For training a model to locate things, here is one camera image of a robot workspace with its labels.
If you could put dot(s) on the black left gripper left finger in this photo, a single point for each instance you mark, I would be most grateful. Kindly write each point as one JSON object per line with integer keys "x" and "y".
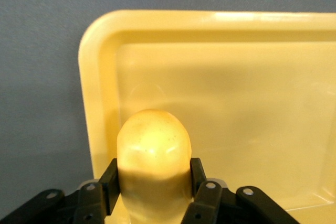
{"x": 111, "y": 182}

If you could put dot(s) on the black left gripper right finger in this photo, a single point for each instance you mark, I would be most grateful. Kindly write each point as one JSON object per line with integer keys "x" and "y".
{"x": 202, "y": 197}

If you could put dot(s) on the yellow potato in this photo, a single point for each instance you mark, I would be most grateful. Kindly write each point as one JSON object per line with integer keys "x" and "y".
{"x": 155, "y": 140}

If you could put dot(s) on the yellow plastic tray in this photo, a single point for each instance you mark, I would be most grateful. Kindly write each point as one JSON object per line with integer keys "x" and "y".
{"x": 236, "y": 90}

